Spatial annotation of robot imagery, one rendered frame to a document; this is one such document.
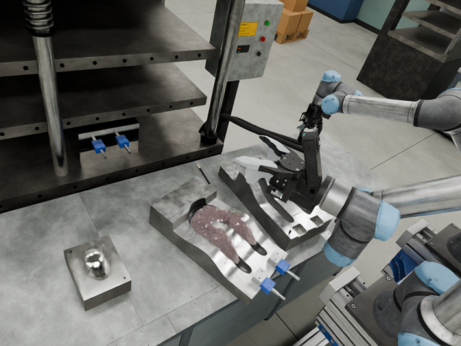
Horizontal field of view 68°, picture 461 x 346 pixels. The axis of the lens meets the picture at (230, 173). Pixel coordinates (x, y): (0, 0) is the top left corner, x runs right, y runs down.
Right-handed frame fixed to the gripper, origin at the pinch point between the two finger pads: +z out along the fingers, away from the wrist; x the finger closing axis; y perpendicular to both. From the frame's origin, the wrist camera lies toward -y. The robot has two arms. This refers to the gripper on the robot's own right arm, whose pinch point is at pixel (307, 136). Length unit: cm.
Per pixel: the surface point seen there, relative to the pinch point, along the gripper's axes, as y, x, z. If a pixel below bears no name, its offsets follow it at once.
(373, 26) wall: -588, -332, 89
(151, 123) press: 55, -60, 21
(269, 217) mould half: 44, 27, 12
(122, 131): 80, -40, 7
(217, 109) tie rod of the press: 33.3, -34.1, -0.5
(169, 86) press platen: 50, -55, -4
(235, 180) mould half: 43.9, 2.4, 12.8
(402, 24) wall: -592, -277, 63
